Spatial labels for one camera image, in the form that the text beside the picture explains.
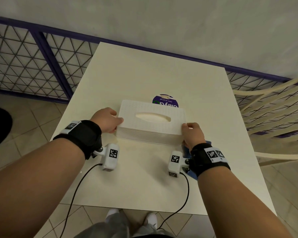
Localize person's right forearm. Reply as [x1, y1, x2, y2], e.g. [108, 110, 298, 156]
[197, 169, 292, 238]

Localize person's left hand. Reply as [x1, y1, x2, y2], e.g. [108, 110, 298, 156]
[90, 107, 124, 134]

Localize grey trousers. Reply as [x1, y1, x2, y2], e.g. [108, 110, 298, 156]
[74, 210, 175, 238]

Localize white woven tissue box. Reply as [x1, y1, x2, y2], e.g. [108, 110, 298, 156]
[115, 100, 187, 145]

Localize blue cloth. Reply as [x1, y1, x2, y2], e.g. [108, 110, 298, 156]
[182, 140, 199, 181]

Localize person's left forearm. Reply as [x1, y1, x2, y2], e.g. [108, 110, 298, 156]
[0, 138, 86, 238]

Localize cream slatted chair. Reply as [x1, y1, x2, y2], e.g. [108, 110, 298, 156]
[232, 76, 298, 167]

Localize black cable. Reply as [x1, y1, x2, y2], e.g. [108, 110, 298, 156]
[59, 164, 103, 238]
[157, 172, 190, 230]

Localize black wrist strap with marker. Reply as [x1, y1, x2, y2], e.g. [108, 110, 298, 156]
[53, 120, 103, 160]
[188, 143, 231, 178]

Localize purple wire mesh fence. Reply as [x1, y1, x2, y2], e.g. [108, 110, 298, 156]
[0, 14, 298, 138]

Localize person's right hand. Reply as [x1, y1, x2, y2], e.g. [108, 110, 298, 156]
[181, 122, 207, 150]

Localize white shoe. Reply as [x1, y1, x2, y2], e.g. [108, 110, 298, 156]
[106, 208, 120, 223]
[144, 212, 157, 228]

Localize round purple sticker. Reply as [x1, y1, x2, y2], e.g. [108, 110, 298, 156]
[152, 94, 179, 108]

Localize white wrist camera with marker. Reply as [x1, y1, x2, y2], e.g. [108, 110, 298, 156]
[168, 151, 190, 178]
[92, 143, 120, 171]

